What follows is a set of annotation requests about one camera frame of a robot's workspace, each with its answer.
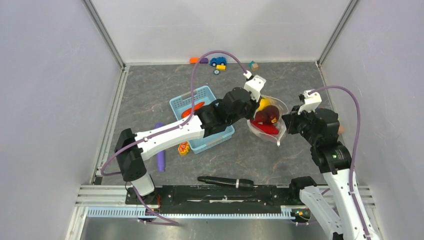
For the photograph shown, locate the dark red toy beet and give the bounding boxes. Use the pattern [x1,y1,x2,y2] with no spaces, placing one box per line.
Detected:
[254,105,280,125]

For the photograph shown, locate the black marker pen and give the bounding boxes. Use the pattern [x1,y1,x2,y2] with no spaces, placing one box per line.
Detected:
[197,176,254,191]

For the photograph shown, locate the tan and teal wooden blocks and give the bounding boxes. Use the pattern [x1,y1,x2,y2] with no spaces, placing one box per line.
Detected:
[249,60,259,72]

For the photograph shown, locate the yellow brick block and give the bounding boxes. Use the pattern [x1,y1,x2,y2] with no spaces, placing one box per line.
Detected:
[216,65,226,71]

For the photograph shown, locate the purple cube block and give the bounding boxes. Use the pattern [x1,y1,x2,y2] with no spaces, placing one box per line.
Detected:
[199,57,209,64]

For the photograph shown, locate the yellow orange toy fish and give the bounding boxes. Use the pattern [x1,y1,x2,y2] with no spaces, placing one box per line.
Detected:
[178,141,190,156]

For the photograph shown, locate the tan wooden cube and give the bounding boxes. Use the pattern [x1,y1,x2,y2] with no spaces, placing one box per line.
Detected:
[338,125,345,135]

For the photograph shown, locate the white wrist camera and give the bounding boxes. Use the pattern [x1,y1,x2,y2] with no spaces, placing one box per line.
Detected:
[297,89,322,115]
[243,71,267,103]

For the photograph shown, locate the purple toy eggplant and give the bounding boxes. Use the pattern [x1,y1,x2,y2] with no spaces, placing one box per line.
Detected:
[154,123,167,173]

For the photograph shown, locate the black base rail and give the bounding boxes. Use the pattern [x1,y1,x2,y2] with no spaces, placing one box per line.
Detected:
[142,185,305,214]

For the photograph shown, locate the orange toy carrot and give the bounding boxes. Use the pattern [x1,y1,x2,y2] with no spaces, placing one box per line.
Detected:
[181,101,206,119]

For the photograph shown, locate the clear polka dot zip bag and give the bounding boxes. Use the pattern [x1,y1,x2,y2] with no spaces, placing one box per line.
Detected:
[247,95,289,147]

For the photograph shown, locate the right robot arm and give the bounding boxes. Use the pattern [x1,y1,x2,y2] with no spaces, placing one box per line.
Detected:
[282,105,380,240]

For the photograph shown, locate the yellow toy pear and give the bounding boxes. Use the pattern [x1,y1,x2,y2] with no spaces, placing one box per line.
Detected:
[257,97,271,111]

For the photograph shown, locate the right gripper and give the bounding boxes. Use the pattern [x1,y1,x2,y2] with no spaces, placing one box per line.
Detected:
[281,104,320,146]

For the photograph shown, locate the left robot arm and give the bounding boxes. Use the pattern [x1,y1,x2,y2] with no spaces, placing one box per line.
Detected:
[115,87,261,204]

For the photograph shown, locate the orange arch block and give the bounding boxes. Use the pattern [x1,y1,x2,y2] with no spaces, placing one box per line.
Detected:
[189,57,199,64]

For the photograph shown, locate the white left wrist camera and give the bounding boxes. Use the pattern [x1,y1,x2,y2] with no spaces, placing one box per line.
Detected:
[243,71,267,103]

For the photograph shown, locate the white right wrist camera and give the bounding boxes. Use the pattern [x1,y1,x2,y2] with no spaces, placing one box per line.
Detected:
[297,89,322,115]

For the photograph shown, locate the red toy chili pepper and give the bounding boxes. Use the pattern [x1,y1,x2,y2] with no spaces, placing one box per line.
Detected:
[250,121,280,135]

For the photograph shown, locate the light blue plastic basket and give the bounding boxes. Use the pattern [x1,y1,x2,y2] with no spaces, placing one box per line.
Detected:
[169,85,235,154]

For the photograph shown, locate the blue toy car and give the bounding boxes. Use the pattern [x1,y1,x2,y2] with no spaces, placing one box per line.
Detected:
[209,56,227,67]

